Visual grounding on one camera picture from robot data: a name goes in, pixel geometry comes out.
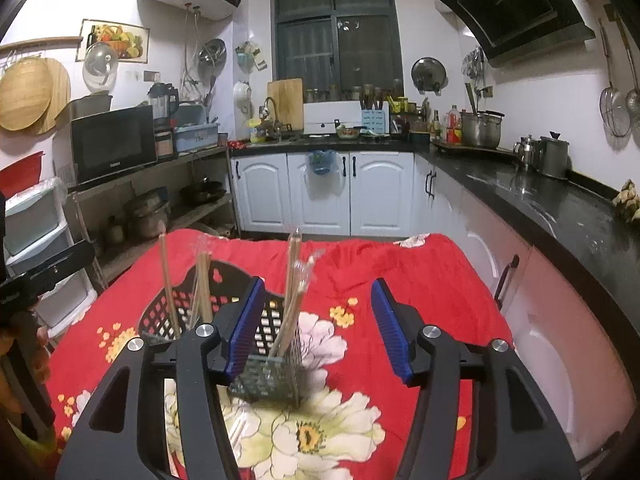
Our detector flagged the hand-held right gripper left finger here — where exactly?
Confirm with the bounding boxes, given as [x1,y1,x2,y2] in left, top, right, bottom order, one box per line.
[55,277,266,480]

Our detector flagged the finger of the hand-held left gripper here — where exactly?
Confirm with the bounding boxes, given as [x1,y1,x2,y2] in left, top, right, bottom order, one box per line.
[25,240,96,293]

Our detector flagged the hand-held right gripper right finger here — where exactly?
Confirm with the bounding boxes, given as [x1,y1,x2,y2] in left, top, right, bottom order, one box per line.
[370,278,581,480]

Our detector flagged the dark plastic utensil holder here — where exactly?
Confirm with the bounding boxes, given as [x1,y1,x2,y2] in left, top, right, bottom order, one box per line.
[137,260,313,406]

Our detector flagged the bunch of wooden chopsticks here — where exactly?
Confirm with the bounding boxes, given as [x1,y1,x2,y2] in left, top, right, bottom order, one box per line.
[159,227,326,448]

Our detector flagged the row of hanging kitchen utensils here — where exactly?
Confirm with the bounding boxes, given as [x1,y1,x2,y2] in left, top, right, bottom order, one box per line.
[597,5,640,138]

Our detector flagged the person's left hand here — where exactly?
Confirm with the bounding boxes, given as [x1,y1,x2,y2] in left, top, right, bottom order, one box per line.
[0,325,51,411]

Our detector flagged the plastic drawer unit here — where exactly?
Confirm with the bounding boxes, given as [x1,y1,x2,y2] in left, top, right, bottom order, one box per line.
[4,177,98,331]

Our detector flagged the small metal jar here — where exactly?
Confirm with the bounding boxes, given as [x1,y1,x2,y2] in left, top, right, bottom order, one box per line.
[102,220,126,246]

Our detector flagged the red floral blanket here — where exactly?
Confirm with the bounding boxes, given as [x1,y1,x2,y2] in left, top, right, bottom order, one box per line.
[45,230,516,480]

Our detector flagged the stacked steel pots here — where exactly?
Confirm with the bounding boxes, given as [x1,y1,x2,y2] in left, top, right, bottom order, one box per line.
[122,192,171,240]

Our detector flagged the red plastic basin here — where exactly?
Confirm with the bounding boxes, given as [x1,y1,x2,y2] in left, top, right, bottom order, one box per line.
[0,151,47,196]

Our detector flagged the black microwave oven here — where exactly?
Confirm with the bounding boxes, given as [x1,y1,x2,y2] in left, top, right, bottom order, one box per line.
[70,105,158,186]

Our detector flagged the black frying pan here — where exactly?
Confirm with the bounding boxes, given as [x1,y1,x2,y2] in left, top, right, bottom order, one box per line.
[179,180,228,206]

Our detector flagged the white lower cabinets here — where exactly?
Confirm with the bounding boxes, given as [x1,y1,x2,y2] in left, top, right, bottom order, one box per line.
[230,150,640,461]

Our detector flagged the round wooden board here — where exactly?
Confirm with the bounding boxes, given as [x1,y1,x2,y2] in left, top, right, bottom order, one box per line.
[37,57,72,136]

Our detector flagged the round bamboo tray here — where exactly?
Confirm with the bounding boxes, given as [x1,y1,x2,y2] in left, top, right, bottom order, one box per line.
[0,56,53,132]

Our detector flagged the metal shelf rack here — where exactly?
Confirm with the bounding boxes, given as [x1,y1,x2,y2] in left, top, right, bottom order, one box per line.
[67,145,241,291]

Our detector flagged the blue plastic bag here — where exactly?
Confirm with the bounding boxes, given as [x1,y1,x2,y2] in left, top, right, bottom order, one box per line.
[306,149,335,177]

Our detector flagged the blue dish tray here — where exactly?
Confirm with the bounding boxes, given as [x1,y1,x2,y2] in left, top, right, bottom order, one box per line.
[172,121,221,153]

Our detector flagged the black blender jug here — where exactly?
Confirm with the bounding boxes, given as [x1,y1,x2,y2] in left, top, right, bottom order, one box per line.
[147,82,180,121]

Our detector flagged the glass pot lid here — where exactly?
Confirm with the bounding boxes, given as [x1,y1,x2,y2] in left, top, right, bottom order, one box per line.
[82,41,119,88]

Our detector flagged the black kitchen countertop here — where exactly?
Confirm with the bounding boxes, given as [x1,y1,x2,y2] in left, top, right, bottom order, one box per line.
[227,137,640,341]

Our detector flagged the cluster of condiment bottles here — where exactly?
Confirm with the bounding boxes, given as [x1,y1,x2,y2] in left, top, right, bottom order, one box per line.
[390,95,446,141]

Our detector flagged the red label oil bottle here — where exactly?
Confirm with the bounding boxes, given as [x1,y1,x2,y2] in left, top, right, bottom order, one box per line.
[445,105,463,145]

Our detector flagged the blue knife holder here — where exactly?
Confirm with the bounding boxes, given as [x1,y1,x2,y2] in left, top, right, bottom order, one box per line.
[361,91,391,133]

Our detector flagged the metal sink faucet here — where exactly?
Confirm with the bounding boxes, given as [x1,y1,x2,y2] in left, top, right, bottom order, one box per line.
[260,96,281,133]

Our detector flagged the large steel stockpot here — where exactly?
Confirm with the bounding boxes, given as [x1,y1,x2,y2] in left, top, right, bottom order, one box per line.
[460,110,506,149]

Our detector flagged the long wooden rolling pin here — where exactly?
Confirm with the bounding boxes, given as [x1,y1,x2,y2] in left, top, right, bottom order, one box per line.
[0,36,83,52]

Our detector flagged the white countertop box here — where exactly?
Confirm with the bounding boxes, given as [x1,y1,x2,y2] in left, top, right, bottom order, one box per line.
[303,101,362,136]

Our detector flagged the small steel teapot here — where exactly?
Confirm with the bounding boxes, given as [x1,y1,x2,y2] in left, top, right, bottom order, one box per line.
[513,135,543,168]

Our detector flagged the rectangular wooden cutting board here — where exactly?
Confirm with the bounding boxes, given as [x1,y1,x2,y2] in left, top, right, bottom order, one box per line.
[266,78,304,131]

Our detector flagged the white hanging jug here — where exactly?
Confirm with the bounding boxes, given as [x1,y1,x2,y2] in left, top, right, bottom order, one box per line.
[233,81,253,116]

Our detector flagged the steel canister with lid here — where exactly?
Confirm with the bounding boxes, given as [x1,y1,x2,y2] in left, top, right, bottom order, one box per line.
[540,131,571,180]

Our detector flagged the row of windowsill jars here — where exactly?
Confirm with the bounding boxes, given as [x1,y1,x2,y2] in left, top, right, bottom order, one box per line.
[305,84,403,102]

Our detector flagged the hanging steel pot lid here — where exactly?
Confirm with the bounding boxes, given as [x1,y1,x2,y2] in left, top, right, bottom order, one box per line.
[411,56,448,95]

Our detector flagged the bunch of garlic bulbs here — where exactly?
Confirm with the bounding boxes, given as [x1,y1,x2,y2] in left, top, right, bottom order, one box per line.
[612,180,640,223]

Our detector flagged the hanging metal spoons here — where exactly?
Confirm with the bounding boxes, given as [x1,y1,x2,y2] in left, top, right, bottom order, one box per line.
[462,46,486,86]

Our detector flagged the dark framed window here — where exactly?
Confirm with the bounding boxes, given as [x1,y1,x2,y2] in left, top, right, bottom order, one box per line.
[272,0,403,101]

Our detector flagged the black range hood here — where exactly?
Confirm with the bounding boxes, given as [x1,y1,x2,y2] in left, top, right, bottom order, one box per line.
[433,0,597,68]

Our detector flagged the fruit wall poster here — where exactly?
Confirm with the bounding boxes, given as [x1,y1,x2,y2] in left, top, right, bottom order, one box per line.
[76,19,150,63]

